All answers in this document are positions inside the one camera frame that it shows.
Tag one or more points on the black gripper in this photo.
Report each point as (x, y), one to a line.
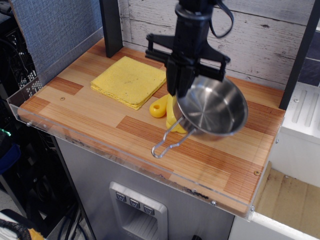
(187, 53)

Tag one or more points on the stainless steel pan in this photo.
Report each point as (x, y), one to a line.
(211, 110)

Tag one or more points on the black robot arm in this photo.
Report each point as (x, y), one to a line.
(200, 5)

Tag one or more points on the yellow folded cloth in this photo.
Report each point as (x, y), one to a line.
(129, 82)

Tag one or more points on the yellow plastic bell pepper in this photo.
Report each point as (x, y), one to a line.
(170, 117)

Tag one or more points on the clear acrylic table guard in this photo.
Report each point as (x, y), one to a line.
(227, 172)

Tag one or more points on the blue fabric panel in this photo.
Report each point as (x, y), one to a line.
(57, 32)

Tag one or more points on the silver toy fridge dispenser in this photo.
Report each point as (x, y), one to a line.
(138, 216)

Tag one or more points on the white toy sink unit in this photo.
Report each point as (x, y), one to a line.
(289, 198)

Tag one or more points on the yellow object bottom left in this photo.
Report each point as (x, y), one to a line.
(31, 234)

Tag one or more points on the white knife yellow handle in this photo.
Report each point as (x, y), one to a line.
(158, 108)

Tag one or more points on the black left vertical post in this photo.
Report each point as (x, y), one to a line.
(111, 25)

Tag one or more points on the black vertical post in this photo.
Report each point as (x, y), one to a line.
(111, 25)
(301, 55)

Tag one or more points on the black right vertical post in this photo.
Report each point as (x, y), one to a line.
(301, 55)

